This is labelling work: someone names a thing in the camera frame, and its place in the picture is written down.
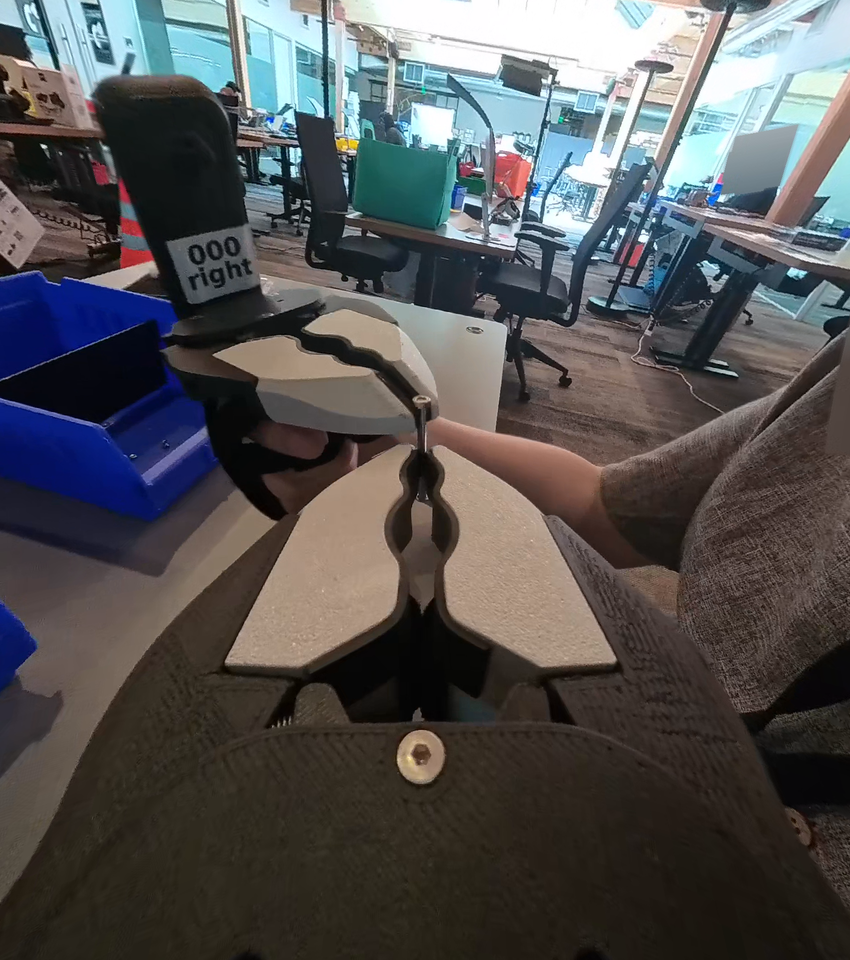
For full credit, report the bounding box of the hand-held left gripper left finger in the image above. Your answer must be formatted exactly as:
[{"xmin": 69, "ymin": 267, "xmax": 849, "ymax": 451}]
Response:
[{"xmin": 224, "ymin": 442, "xmax": 418, "ymax": 676}]

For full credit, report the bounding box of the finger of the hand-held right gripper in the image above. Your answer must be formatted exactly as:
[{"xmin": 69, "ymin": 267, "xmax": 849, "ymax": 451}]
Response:
[
  {"xmin": 301, "ymin": 308, "xmax": 440, "ymax": 418},
  {"xmin": 213, "ymin": 336, "xmax": 416, "ymax": 436}
]

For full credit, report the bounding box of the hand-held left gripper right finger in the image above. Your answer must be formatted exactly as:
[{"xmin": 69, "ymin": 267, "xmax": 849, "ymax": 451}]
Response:
[{"xmin": 429, "ymin": 444, "xmax": 618, "ymax": 674}]

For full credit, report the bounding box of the long metal bolt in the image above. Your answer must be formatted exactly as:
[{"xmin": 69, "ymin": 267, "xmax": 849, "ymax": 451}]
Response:
[{"xmin": 415, "ymin": 405, "xmax": 432, "ymax": 502}]

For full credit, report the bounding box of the blue divided plastic bin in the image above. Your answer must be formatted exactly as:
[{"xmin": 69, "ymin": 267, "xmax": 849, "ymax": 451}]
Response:
[{"xmin": 0, "ymin": 271, "xmax": 218, "ymax": 522}]

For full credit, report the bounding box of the person's right forearm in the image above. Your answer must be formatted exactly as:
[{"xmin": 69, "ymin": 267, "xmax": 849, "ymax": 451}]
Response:
[{"xmin": 425, "ymin": 416, "xmax": 678, "ymax": 571}]

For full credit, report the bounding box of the person's right hand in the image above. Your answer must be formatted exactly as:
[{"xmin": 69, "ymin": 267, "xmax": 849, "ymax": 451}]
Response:
[{"xmin": 242, "ymin": 420, "xmax": 405, "ymax": 519}]

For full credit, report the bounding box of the orange blue-striped traffic cone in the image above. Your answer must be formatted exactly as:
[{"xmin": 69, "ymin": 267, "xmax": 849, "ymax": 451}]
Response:
[{"xmin": 117, "ymin": 176, "xmax": 150, "ymax": 269}]

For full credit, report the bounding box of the wooden top desk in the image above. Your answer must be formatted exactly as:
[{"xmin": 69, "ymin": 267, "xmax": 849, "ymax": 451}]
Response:
[
  {"xmin": 0, "ymin": 112, "xmax": 107, "ymax": 226},
  {"xmin": 652, "ymin": 196, "xmax": 850, "ymax": 380},
  {"xmin": 344, "ymin": 212, "xmax": 522, "ymax": 310}
]

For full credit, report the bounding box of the white product box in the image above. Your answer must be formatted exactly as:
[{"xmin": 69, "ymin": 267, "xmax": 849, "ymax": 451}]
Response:
[{"xmin": 16, "ymin": 66, "xmax": 93, "ymax": 130}]

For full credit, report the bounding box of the black office chair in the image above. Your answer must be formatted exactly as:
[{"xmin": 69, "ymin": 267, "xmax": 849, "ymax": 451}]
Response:
[
  {"xmin": 294, "ymin": 111, "xmax": 409, "ymax": 295},
  {"xmin": 476, "ymin": 159, "xmax": 657, "ymax": 405}
]

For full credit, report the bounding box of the green fabric bin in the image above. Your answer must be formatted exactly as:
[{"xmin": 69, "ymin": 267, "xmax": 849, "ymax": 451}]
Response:
[{"xmin": 352, "ymin": 137, "xmax": 462, "ymax": 231}]

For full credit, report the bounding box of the red basket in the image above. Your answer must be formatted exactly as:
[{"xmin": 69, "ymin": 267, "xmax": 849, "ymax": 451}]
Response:
[{"xmin": 496, "ymin": 150, "xmax": 531, "ymax": 200}]

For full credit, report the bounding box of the silver gooseneck desk lamp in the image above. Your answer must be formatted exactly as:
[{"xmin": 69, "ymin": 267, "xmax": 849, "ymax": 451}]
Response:
[{"xmin": 446, "ymin": 72, "xmax": 498, "ymax": 243}]

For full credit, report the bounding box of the black bin divider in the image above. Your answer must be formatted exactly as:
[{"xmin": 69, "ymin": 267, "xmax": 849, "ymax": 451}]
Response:
[{"xmin": 0, "ymin": 321, "xmax": 169, "ymax": 426}]

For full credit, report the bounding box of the hanging black monitor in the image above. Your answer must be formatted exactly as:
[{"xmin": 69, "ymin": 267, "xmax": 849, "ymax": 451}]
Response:
[{"xmin": 500, "ymin": 58, "xmax": 559, "ymax": 96}]

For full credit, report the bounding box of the white floor cable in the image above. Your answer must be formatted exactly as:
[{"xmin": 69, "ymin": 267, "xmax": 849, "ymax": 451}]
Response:
[{"xmin": 629, "ymin": 318, "xmax": 727, "ymax": 415}]

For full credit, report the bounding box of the wooden post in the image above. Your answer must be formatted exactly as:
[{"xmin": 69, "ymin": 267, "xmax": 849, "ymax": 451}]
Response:
[{"xmin": 766, "ymin": 0, "xmax": 850, "ymax": 226}]

